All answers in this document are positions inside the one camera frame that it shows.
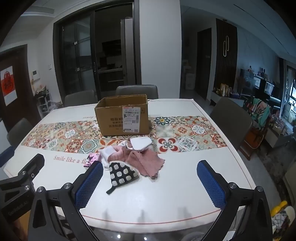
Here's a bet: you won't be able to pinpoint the glass sliding door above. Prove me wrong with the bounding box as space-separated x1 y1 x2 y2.
53 0 139 100

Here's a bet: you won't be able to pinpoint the white sock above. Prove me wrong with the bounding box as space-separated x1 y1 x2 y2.
98 146 116 171

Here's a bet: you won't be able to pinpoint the yellow toy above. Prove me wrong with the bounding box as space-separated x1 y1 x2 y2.
270 201 288 216

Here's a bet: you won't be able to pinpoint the white sideboard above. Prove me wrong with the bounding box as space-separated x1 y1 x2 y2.
211 90 244 107

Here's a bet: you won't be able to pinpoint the grey dining chair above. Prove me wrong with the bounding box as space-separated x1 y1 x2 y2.
209 97 253 151
6 118 34 149
64 90 97 107
116 85 159 100

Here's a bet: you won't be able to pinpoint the brown cardboard box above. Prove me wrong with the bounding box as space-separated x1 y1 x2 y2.
94 94 152 137

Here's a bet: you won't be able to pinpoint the dark wooden door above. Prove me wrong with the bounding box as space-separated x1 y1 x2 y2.
197 28 212 100

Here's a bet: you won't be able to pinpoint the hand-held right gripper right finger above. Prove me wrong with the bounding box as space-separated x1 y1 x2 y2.
196 159 273 241

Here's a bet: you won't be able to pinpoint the shoe rack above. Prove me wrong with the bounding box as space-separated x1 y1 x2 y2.
35 88 63 119

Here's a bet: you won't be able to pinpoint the pink cloth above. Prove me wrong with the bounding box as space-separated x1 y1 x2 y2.
126 149 166 180

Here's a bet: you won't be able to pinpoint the black white patterned pouch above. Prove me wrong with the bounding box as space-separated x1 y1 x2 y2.
106 160 140 194

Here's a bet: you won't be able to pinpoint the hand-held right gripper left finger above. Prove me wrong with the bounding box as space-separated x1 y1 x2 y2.
27 161 104 241

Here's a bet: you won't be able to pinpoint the clothes on rack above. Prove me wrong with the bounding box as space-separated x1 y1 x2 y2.
251 98 271 130

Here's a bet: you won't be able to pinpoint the white folded cloth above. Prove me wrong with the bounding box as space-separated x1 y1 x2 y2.
130 137 151 150

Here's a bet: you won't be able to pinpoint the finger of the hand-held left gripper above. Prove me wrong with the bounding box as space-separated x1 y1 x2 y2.
0 153 45 193

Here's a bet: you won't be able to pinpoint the red wall poster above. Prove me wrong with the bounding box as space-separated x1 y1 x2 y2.
0 66 18 103

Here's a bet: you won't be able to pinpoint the small pink box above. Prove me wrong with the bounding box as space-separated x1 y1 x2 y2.
84 153 100 168

